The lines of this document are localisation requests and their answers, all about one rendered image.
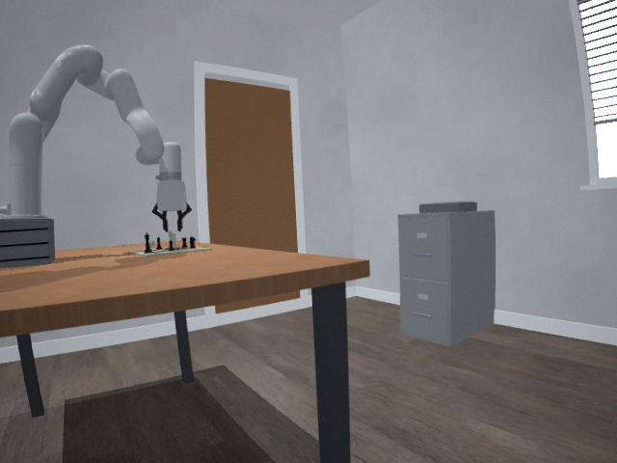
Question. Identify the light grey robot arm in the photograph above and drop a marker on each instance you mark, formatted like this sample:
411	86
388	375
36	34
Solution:
26	129

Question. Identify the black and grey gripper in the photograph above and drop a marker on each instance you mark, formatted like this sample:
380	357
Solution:
169	197

